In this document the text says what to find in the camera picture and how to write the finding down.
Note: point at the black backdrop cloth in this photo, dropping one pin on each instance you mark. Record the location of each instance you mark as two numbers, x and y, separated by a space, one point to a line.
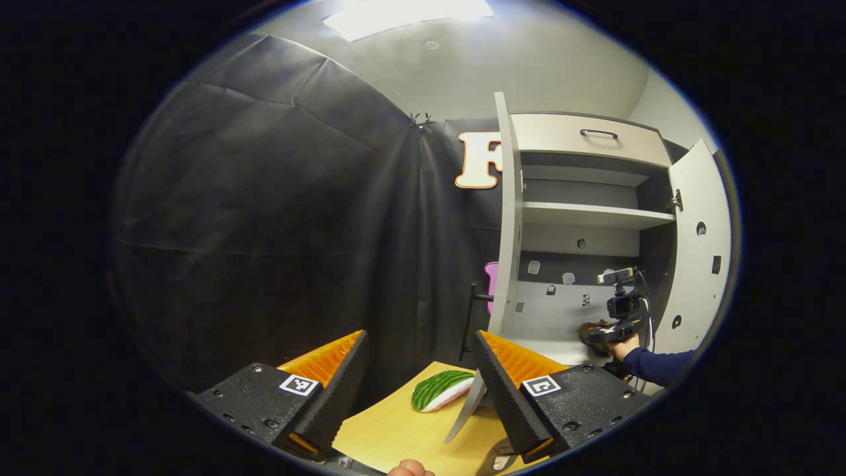
264 198

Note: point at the green striped slipper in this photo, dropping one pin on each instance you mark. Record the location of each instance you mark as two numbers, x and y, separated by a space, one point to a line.
436 389

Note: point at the white shoe cabinet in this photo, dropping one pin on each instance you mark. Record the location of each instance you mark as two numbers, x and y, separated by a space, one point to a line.
575 192

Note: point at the white cabinet drawer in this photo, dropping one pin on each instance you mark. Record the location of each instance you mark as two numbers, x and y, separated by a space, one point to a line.
562 139

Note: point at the white cabinet shelf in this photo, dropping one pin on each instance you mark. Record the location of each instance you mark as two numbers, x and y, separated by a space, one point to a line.
588 215

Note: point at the white shoe cabinet door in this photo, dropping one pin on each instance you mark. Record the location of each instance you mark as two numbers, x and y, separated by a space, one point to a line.
700 198
510 231

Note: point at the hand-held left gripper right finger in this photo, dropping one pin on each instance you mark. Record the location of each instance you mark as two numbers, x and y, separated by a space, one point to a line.
502 396

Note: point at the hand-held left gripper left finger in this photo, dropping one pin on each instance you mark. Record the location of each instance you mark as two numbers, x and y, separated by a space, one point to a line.
340 396

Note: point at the black clamp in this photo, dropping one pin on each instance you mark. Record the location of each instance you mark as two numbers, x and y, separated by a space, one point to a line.
420 120

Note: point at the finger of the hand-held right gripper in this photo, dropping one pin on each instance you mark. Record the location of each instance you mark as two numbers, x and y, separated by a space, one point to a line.
605 332

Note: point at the metal door hinge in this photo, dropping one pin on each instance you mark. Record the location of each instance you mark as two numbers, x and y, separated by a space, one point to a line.
677 200

